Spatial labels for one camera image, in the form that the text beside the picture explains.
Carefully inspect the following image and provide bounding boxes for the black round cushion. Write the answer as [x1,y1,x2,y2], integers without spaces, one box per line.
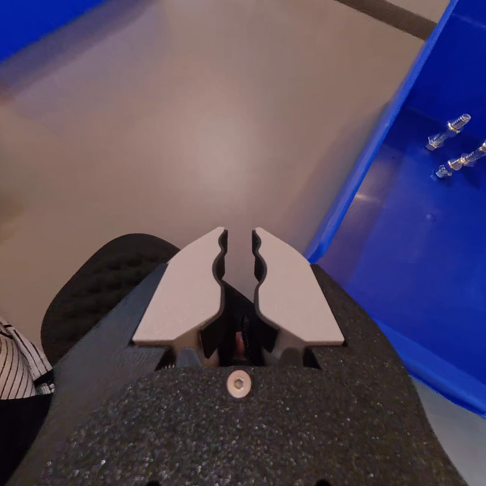
[41,233,182,366]

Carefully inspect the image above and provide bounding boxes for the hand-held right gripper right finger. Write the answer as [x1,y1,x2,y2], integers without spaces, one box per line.
[251,227,346,357]

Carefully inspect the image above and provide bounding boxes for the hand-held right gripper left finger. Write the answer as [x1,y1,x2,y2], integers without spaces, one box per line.
[132,227,228,357]

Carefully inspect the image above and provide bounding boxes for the blue plastic bin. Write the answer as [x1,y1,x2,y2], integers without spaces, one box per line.
[305,0,486,417]
[0,0,104,63]

